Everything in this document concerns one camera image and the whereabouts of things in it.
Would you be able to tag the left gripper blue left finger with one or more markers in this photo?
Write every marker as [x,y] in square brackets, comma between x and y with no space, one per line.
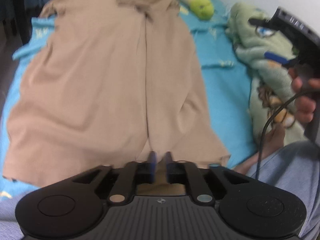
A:
[129,177]

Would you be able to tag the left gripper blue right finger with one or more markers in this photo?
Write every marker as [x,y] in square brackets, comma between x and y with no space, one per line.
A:
[188,174]

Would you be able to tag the tan t-shirt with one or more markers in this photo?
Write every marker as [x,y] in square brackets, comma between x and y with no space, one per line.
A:
[116,80]

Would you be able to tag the person's right hand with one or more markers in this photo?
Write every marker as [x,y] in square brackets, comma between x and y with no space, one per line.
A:
[305,106]

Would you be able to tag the light green fleece blanket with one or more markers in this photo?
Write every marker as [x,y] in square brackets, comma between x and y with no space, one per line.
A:
[261,50]

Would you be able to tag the teal patterned bed sheet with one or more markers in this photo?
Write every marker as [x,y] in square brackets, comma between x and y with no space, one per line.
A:
[226,83]

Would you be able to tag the green and cream plush toy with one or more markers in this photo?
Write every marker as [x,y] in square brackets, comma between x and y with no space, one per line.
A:
[203,9]

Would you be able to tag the grey blue pyjama leg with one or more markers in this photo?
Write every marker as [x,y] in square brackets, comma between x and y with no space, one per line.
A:
[295,168]

